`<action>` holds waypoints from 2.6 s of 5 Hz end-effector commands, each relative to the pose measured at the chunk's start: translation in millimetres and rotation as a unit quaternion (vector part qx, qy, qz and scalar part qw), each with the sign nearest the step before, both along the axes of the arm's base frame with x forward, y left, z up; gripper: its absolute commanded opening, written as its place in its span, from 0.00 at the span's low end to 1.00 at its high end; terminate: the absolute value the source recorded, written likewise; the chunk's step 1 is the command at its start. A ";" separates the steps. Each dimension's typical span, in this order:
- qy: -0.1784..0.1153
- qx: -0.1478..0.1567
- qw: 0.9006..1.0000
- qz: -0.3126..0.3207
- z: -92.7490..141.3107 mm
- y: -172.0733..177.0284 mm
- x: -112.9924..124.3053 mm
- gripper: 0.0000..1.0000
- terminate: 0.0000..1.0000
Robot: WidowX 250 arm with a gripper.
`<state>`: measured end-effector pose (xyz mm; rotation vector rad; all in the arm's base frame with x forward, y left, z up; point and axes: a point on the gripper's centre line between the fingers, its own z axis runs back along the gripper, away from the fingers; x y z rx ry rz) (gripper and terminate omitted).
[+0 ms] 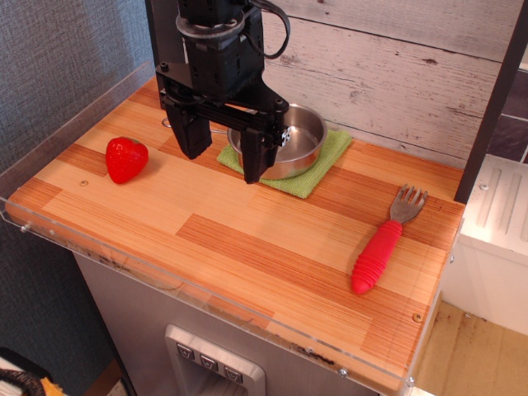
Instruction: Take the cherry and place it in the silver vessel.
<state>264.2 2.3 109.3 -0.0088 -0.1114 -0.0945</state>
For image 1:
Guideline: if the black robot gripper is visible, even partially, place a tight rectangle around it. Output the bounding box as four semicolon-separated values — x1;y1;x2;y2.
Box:
157;10;289;184

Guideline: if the red toy strawberry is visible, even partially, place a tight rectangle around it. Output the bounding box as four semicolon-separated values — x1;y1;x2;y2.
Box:
105;137;149;184

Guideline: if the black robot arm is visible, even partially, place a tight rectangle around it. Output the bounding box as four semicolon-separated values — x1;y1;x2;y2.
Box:
156;1;290;184

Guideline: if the small steel saucepan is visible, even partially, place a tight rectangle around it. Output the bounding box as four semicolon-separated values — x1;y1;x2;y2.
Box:
161;102;328;181

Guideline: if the green cloth mat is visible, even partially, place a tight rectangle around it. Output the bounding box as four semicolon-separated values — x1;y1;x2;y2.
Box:
216;129;354;200

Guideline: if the clear acrylic table guard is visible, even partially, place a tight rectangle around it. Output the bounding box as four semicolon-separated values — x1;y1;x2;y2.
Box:
5;64;464;395

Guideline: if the silver toy fridge cabinet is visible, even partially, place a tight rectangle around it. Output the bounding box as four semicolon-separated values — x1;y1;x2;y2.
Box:
75;254;374;395

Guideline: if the grey dispenser button panel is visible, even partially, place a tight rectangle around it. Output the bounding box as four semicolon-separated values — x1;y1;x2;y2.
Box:
164;324;266;395

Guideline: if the white toy sink unit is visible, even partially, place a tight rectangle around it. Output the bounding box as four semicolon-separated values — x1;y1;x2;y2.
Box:
441;155;527;334

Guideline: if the dark woven basket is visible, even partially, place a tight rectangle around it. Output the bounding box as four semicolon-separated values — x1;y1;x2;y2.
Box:
1;346;65;396

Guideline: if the dark vertical post left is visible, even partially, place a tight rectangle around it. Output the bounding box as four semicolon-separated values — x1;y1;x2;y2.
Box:
144;0;186;67

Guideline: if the dark vertical post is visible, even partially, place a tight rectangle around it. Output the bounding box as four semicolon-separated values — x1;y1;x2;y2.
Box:
144;0;186;67
454;1;527;204

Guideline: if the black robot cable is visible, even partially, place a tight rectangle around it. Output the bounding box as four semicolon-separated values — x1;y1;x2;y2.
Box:
247;0;292;59

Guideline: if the fork with red handle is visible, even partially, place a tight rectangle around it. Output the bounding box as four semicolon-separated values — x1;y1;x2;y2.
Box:
351;185;428;295

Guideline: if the dark vertical post right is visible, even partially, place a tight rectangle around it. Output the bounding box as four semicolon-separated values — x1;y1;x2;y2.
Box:
454;1;527;204

